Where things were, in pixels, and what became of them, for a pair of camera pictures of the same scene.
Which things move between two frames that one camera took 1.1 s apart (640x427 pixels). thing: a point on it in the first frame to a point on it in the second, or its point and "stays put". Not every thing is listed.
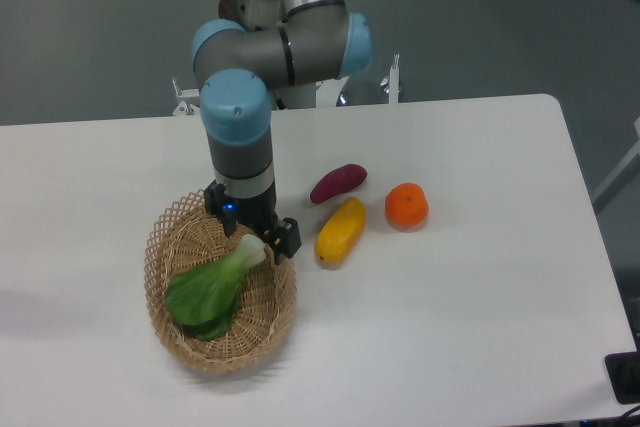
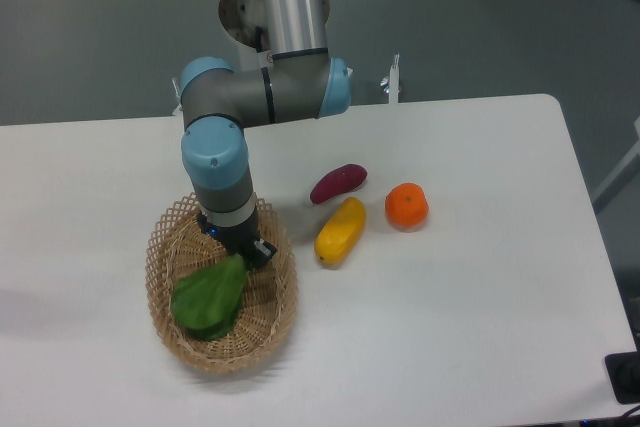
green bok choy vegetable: x=205 y=300 stays put
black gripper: x=256 y=213 to x=242 y=240
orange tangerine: x=406 y=207 stays put
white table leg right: x=630 y=171 stays put
